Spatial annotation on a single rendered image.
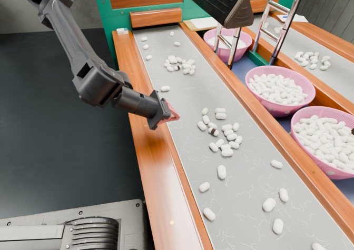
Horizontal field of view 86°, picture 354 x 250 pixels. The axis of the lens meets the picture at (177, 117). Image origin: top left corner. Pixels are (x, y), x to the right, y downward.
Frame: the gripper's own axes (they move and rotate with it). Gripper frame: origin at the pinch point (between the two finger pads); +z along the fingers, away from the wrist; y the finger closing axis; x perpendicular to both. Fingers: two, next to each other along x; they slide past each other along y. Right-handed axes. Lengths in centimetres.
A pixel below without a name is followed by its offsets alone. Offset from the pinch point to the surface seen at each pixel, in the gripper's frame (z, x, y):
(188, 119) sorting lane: 10.1, 2.6, 5.2
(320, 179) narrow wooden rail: 27.4, -14.9, -27.6
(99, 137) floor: 19, 91, 71
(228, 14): -3.5, -29.2, 7.3
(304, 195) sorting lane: 25.0, -9.7, -29.3
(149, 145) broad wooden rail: -3.7, 10.6, -3.2
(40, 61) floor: -31, 132, 215
